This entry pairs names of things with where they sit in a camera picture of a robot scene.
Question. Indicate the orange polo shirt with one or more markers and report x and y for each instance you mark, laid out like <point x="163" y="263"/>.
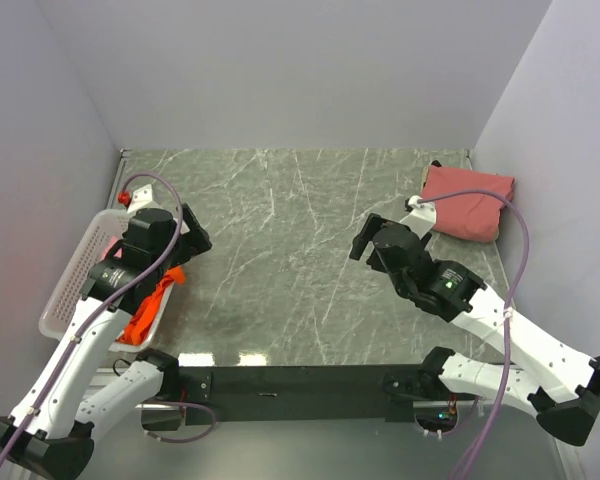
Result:
<point x="137" y="330"/>

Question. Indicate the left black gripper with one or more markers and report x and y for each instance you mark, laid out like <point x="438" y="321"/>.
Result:
<point x="191" y="242"/>

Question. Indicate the crumpled pink shirt in basket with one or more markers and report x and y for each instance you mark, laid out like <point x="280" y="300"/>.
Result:
<point x="113" y="249"/>

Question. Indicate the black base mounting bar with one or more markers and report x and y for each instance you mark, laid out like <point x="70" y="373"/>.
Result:
<point x="299" y="393"/>

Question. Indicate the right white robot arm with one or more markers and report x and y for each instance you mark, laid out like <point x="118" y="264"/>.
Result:
<point x="552" y="382"/>

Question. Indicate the folded pink t shirt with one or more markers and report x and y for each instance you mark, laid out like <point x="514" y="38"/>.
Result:
<point x="472" y="217"/>

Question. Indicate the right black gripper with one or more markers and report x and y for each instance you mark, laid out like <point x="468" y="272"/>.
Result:
<point x="374" y="221"/>

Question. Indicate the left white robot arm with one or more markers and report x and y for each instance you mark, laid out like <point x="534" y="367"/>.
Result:
<point x="53" y="430"/>

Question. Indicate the white plastic laundry basket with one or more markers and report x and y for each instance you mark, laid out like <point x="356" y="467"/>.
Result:
<point x="105" y="229"/>

